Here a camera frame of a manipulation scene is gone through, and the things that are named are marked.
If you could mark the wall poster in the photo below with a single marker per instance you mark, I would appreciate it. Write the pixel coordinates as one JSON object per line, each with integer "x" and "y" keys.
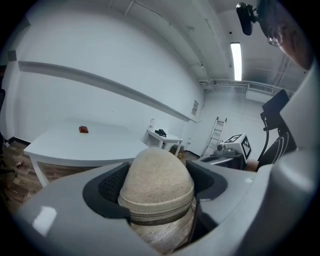
{"x": 195, "y": 107}

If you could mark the person's right forearm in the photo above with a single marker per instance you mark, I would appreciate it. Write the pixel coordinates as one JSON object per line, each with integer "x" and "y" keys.
{"x": 252, "y": 165}

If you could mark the long ceiling light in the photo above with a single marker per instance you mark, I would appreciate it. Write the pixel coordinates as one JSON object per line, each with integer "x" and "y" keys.
{"x": 236, "y": 61}

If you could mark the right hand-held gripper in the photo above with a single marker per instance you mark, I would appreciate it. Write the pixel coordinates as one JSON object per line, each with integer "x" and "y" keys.
{"x": 237, "y": 152}

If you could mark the red-brown pouch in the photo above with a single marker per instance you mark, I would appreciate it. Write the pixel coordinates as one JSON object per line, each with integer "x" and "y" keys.
{"x": 84, "y": 129}

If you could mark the black head-mounted camera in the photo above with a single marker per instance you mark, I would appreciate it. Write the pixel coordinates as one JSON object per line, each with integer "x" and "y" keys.
{"x": 246, "y": 17}

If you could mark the large white table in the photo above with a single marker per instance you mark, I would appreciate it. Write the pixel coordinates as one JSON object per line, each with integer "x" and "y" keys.
{"x": 82, "y": 147}

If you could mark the white wall dispenser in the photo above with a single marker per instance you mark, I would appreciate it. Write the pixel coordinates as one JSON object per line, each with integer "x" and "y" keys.
{"x": 152, "y": 123}

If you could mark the black desk phone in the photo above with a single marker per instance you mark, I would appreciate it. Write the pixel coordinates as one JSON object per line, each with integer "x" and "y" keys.
{"x": 160, "y": 132}

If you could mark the small white side table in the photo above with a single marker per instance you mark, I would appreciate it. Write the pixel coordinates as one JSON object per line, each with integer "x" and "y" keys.
{"x": 166, "y": 140}

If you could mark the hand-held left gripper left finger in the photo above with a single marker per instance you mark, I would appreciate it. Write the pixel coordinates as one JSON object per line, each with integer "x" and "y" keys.
{"x": 75, "y": 200}

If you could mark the brown basket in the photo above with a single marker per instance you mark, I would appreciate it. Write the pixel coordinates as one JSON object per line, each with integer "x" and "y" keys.
{"x": 178, "y": 150}

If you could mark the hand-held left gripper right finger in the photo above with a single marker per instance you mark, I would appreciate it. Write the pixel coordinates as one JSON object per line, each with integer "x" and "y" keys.
{"x": 225, "y": 197}

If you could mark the black office chair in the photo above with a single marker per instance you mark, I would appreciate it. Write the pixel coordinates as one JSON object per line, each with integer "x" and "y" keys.
{"x": 275, "y": 107}

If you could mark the white wall air vent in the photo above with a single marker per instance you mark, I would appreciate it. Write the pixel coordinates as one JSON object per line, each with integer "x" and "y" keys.
{"x": 260, "y": 90}

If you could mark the metal ladder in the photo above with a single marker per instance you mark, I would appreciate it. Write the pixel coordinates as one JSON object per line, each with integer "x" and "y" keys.
{"x": 216, "y": 136}

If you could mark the long grey wall rail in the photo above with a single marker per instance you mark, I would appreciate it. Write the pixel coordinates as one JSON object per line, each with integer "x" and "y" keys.
{"x": 100, "y": 80}

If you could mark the dark wall box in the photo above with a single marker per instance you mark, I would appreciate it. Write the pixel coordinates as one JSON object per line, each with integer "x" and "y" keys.
{"x": 12, "y": 55}

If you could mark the black top with white stripes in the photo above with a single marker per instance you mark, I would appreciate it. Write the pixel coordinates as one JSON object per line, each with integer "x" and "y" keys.
{"x": 280, "y": 150}

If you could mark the eyeglasses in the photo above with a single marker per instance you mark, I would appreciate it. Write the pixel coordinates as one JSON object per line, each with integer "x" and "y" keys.
{"x": 274, "y": 37}

